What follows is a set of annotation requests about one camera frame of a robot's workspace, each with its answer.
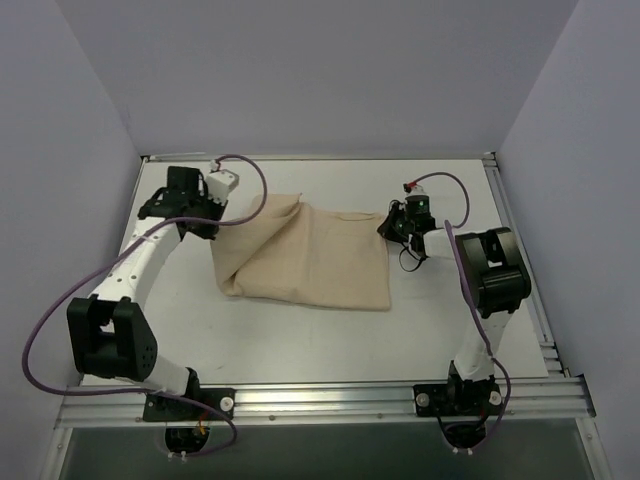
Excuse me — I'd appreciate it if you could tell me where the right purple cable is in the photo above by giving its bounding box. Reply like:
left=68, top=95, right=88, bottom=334
left=405, top=172, right=511, bottom=447

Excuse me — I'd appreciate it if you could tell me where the beige cloth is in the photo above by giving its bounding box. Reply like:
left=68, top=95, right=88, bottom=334
left=211, top=194, right=391, bottom=311

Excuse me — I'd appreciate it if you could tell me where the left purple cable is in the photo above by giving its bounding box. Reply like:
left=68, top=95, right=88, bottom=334
left=22, top=154, right=269, bottom=457

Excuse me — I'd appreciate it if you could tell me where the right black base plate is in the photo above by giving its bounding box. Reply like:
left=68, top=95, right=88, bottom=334
left=412, top=381, right=503, bottom=417

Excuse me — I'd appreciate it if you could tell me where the back aluminium rail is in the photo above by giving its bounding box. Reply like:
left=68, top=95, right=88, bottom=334
left=141, top=151, right=497, bottom=162

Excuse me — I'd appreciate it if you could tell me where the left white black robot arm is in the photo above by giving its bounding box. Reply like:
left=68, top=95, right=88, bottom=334
left=66, top=167, right=239, bottom=419

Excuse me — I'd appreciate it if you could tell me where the front aluminium rail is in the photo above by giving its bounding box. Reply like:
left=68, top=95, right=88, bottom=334
left=56, top=376, right=595, bottom=428

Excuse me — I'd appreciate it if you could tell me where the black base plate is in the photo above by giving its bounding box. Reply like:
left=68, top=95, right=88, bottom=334
left=412, top=381, right=503, bottom=417
left=142, top=387, right=236, bottom=423

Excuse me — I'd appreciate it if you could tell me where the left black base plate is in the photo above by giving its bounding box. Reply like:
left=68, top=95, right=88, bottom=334
left=142, top=387, right=236, bottom=423

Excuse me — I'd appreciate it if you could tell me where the purple cable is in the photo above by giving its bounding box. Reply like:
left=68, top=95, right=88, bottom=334
left=405, top=172, right=511, bottom=447
left=22, top=154, right=269, bottom=457

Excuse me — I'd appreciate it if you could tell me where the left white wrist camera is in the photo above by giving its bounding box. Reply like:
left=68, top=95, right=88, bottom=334
left=205, top=170, right=240, bottom=204

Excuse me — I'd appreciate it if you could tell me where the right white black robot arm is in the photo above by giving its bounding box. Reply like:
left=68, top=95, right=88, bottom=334
left=377, top=194, right=532, bottom=413

